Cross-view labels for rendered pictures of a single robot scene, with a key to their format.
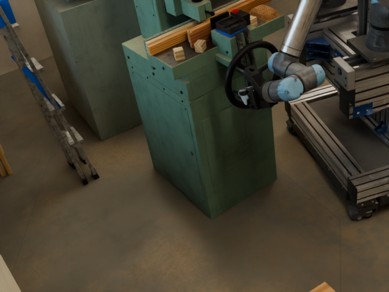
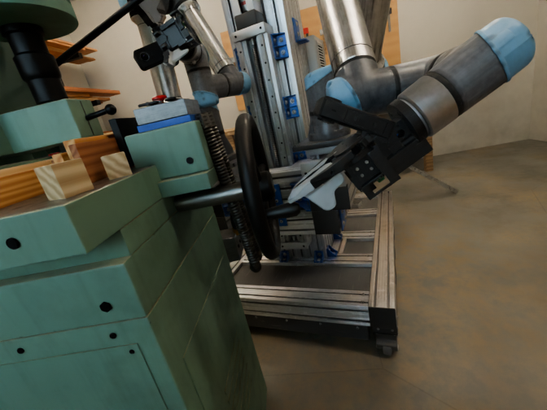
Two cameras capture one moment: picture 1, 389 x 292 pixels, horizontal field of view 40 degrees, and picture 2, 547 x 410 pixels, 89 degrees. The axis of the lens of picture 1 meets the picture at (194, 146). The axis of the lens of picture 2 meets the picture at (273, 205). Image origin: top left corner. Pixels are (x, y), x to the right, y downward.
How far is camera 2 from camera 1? 185 cm
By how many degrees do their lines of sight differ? 53
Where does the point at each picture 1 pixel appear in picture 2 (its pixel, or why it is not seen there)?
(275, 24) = not seen: hidden behind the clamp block
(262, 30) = not seen: hidden behind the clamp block
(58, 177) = not seen: outside the picture
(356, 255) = (458, 389)
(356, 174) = (368, 298)
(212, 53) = (151, 178)
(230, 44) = (196, 134)
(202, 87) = (159, 267)
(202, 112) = (177, 331)
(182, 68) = (98, 209)
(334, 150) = (316, 297)
